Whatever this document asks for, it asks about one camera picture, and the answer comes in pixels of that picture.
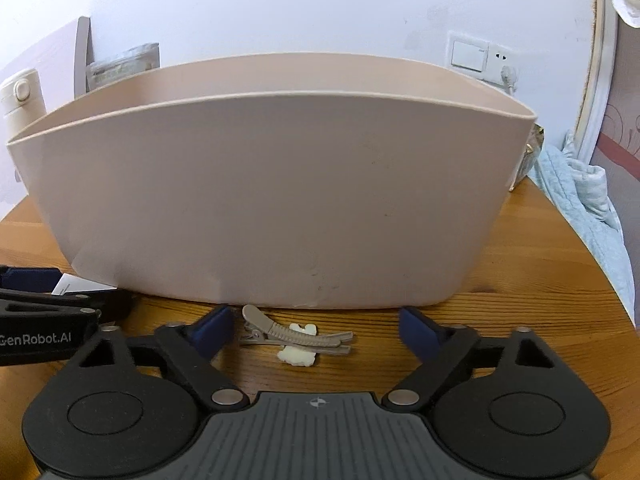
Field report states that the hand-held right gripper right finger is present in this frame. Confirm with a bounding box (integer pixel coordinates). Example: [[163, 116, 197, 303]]
[[382, 305, 560, 408]]

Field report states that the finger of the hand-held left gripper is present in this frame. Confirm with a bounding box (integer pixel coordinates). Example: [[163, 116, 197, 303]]
[[0, 287, 134, 322], [0, 265, 62, 295]]

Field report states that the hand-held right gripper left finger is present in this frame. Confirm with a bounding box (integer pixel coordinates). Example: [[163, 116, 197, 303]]
[[75, 305, 251, 408]]

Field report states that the white card with logo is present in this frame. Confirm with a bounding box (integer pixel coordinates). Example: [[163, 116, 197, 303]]
[[52, 274, 119, 297]]

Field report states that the grey hair clip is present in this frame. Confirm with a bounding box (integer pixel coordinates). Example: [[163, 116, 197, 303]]
[[239, 305, 354, 358]]

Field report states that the beige plastic storage bin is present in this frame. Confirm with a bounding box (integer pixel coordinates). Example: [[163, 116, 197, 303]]
[[6, 51, 540, 310]]

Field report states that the small white plastic charm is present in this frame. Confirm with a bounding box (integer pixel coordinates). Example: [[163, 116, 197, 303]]
[[276, 324, 319, 367]]

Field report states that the cream thermos bottle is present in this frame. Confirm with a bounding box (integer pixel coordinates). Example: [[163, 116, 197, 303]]
[[0, 69, 47, 136]]

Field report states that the gold foil packet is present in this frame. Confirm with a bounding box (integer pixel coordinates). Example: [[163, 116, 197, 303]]
[[510, 122, 546, 192]]

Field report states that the light blue quilt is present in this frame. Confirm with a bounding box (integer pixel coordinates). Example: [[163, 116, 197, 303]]
[[527, 130, 639, 328]]

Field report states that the pale lavender board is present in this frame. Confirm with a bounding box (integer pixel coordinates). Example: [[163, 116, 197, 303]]
[[0, 16, 94, 111]]

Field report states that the clear plastic packet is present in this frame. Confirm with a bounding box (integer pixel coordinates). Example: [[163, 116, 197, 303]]
[[85, 41, 162, 92]]

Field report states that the white light switch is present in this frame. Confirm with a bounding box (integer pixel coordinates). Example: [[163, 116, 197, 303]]
[[446, 32, 493, 79]]

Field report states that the white wall socket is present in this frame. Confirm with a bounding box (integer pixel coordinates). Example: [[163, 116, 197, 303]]
[[484, 45, 521, 86]]

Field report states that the white curved bed frame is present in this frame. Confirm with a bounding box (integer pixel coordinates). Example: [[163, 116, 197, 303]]
[[575, 0, 619, 161]]

